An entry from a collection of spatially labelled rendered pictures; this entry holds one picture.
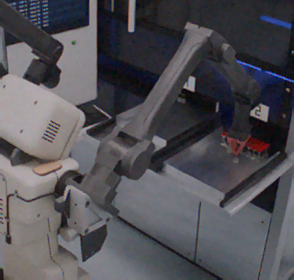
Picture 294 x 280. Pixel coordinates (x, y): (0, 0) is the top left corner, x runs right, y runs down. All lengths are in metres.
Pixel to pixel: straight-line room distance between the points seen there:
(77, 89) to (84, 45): 0.20
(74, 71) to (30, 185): 1.20
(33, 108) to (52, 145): 0.10
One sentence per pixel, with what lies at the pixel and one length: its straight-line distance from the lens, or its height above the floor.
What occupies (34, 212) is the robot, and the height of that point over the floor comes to 1.16.
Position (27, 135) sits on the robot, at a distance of 1.17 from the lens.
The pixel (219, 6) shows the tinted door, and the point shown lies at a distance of 1.92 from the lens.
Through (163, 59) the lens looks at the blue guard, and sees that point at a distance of 2.15.
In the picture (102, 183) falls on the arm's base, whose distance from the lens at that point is 1.16.
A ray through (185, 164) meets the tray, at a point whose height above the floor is 0.88.
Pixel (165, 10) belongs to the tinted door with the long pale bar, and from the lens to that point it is 2.09.
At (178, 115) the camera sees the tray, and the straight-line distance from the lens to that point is 2.14.
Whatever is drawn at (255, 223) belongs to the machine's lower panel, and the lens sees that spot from 2.19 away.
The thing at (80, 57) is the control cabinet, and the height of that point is 1.03.
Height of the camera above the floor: 1.91
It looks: 27 degrees down
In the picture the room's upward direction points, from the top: 3 degrees clockwise
